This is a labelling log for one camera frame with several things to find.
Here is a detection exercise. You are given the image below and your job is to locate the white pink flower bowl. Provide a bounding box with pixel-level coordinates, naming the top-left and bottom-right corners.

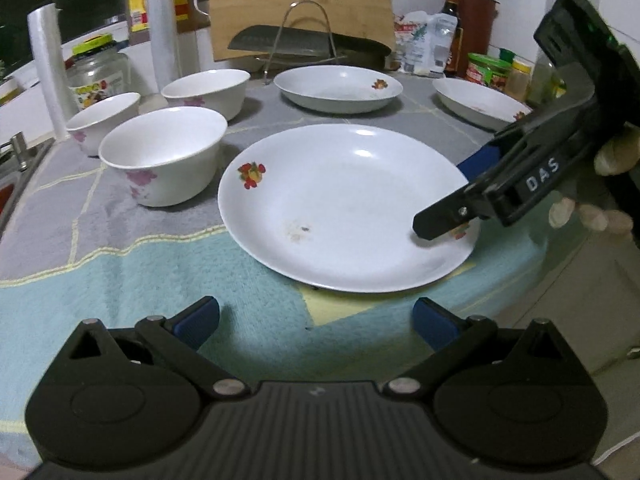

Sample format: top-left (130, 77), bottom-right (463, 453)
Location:
top-left (161, 69), bottom-right (251, 122)
top-left (66, 92), bottom-right (142, 157)
top-left (98, 106), bottom-right (229, 208)

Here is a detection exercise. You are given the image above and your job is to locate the white and blue bag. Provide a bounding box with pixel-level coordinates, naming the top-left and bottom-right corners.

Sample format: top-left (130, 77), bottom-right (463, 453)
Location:
top-left (402, 12), bottom-right (458, 76)

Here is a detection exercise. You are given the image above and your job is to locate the dark soy sauce bottle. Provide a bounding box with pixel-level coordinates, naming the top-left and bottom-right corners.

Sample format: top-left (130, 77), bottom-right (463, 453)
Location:
top-left (440, 0), bottom-right (468, 75)

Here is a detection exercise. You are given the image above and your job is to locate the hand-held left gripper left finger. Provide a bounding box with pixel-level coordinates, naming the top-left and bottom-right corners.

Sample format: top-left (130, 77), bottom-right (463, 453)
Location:
top-left (67, 296), bottom-right (251, 401)

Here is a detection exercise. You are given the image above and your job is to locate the metal wire rack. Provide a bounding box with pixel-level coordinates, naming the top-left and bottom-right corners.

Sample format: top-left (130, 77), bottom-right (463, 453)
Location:
top-left (262, 1), bottom-right (348, 83)

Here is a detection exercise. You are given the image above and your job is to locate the glass jar with green lid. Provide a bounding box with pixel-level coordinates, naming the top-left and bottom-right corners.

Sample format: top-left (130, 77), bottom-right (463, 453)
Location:
top-left (65, 33), bottom-right (132, 111)

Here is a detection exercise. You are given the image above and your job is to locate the yellow lidded jar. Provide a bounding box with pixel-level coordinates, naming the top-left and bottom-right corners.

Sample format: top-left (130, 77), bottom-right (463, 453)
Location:
top-left (507, 58), bottom-right (532, 103)

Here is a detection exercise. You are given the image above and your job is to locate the brown knife block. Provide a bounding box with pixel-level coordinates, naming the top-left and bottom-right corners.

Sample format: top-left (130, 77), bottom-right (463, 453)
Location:
top-left (459, 0), bottom-right (501, 58)

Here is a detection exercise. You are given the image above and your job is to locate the cleaver with black handle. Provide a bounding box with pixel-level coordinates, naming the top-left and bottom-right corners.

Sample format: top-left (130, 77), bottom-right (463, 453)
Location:
top-left (227, 25), bottom-right (393, 68)

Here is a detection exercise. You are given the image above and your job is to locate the steel sink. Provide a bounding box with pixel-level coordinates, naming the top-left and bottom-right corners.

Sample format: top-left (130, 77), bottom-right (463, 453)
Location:
top-left (0, 135), bottom-right (53, 241)

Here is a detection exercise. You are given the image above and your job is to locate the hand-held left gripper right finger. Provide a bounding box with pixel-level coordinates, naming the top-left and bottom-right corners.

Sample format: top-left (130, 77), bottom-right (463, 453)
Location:
top-left (382, 297), bottom-right (571, 401)

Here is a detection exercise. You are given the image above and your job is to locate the green lidded red label jar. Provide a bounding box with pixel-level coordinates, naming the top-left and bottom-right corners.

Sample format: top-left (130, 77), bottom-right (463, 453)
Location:
top-left (466, 53), bottom-right (512, 93)

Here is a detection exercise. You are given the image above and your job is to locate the metal soap dispenser pump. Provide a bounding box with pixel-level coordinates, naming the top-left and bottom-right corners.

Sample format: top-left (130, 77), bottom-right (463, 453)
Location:
top-left (10, 131), bottom-right (33, 171)

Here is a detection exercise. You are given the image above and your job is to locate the white flower print plate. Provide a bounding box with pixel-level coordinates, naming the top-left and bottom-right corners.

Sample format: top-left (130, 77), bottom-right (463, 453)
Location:
top-left (432, 77), bottom-right (533, 133)
top-left (273, 66), bottom-right (404, 115)
top-left (218, 124), bottom-right (482, 293)

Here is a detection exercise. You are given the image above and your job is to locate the red and white bag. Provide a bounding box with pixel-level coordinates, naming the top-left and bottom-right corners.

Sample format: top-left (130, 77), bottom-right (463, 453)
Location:
top-left (393, 12), bottom-right (431, 73)

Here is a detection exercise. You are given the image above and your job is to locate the grey and blue checked mat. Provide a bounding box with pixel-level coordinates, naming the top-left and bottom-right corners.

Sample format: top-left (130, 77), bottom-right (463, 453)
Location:
top-left (0, 72), bottom-right (546, 461)

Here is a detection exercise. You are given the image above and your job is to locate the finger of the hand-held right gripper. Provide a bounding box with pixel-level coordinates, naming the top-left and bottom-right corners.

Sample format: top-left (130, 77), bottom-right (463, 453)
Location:
top-left (412, 182), bottom-right (501, 241)
top-left (457, 92), bottom-right (598, 183)

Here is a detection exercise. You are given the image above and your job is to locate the person's right hand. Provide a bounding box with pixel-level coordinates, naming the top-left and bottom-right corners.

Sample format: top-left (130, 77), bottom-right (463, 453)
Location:
top-left (548, 127), bottom-right (640, 235)

